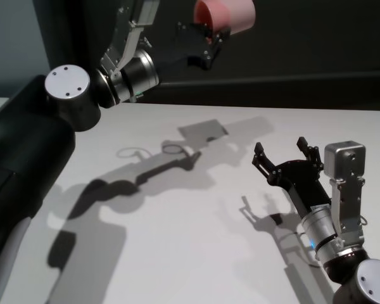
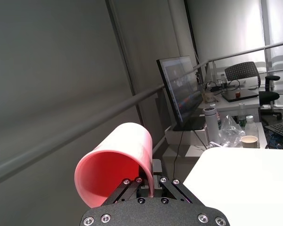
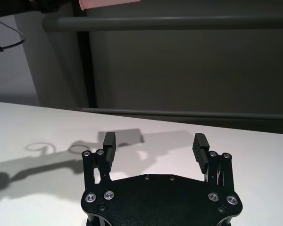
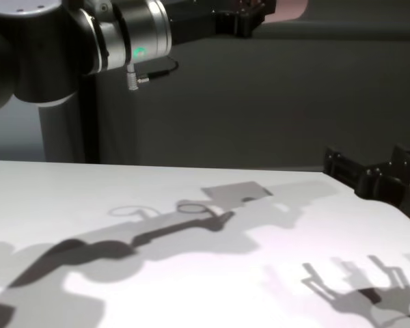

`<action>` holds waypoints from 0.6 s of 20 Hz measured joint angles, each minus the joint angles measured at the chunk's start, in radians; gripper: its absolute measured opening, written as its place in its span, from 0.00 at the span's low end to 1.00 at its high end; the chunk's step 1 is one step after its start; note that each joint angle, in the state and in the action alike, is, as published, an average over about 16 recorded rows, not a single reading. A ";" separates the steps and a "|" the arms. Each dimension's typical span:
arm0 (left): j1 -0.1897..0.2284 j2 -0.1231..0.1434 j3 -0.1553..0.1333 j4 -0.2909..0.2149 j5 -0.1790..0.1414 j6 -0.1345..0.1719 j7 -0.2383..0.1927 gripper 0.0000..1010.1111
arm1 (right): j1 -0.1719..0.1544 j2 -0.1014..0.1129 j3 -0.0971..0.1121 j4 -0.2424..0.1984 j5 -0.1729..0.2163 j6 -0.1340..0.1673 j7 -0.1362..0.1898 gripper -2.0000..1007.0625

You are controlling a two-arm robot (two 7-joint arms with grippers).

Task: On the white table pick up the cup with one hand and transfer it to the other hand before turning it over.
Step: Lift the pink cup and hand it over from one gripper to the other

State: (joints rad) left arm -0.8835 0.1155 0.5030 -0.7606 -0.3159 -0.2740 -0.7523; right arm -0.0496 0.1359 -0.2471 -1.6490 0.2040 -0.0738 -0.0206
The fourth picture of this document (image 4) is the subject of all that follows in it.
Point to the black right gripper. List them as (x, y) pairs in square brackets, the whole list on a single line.
[(393, 191)]

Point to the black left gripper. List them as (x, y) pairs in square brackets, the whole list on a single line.
[(194, 20)]

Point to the pink plastic cup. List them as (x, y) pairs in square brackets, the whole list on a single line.
[(290, 10)]

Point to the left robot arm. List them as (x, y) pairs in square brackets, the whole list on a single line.
[(37, 51)]

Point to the thick grey horizontal bar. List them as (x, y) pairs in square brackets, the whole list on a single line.
[(362, 29)]

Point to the black vertical post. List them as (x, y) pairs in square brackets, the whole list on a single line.
[(89, 130)]

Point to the grey frame upright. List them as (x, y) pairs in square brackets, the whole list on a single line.
[(58, 136)]

